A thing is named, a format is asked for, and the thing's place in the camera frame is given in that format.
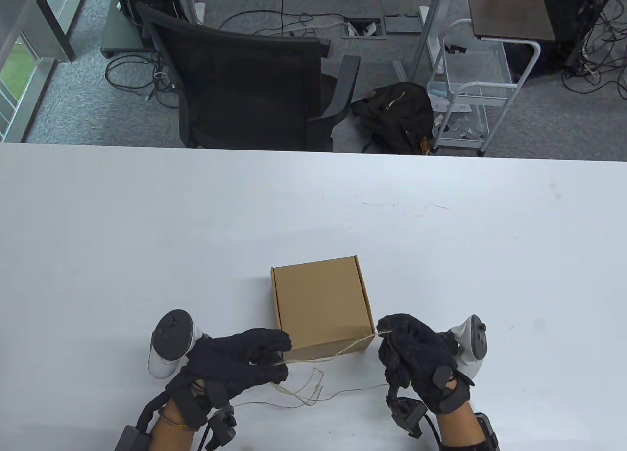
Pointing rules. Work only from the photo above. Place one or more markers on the person's right hand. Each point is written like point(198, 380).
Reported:
point(421, 358)

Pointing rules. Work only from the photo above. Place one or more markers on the person's left hand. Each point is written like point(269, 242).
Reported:
point(235, 360)

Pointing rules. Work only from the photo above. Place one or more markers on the brown cardboard box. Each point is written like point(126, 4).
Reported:
point(318, 304)

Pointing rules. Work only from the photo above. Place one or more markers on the person's right forearm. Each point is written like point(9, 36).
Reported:
point(458, 429)

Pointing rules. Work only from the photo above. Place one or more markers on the person's left forearm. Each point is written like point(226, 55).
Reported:
point(171, 436)

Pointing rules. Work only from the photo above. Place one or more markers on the open floor outlet box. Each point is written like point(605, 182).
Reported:
point(362, 28)

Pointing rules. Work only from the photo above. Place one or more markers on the grey handheld controller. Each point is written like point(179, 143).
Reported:
point(171, 338)
point(472, 343)

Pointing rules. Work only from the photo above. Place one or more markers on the black backpack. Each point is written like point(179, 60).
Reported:
point(397, 112)

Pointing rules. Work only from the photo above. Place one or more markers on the light blue cloth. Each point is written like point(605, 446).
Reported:
point(438, 93)

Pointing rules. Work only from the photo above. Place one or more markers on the black mesh office chair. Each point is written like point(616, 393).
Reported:
point(245, 88)

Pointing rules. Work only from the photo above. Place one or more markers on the small black clamp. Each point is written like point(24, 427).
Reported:
point(455, 50)

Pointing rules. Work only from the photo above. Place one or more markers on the grey metal desk leg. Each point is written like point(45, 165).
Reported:
point(425, 34)

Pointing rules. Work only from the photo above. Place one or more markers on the grey floor cover plate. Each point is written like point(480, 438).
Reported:
point(401, 24)

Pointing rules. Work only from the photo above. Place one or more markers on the grey base platform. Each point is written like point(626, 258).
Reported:
point(120, 34)

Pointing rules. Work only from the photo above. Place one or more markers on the dark brown desk top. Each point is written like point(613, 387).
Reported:
point(509, 10)

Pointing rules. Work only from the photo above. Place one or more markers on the grey pillar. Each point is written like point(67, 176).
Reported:
point(39, 24)

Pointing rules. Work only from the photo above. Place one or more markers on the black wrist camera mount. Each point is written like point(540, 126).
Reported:
point(409, 414)
point(220, 426)

